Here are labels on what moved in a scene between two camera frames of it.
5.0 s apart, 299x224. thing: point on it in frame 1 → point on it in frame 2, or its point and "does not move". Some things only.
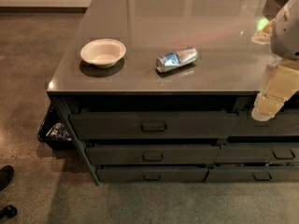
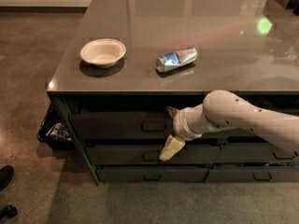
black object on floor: [8, 211] does not move
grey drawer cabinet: [159, 87] does not move
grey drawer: [153, 155] does not move
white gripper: [286, 32] → [179, 125]
